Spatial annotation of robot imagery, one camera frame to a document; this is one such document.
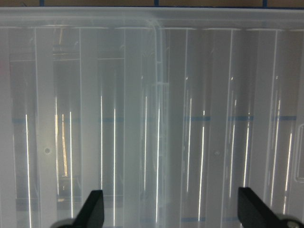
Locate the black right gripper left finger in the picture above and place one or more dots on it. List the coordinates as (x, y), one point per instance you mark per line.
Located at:
(92, 213)

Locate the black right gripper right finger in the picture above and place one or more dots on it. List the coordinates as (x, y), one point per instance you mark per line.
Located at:
(253, 212)

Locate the clear plastic box lid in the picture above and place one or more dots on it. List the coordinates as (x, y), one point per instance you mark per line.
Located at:
(168, 111)

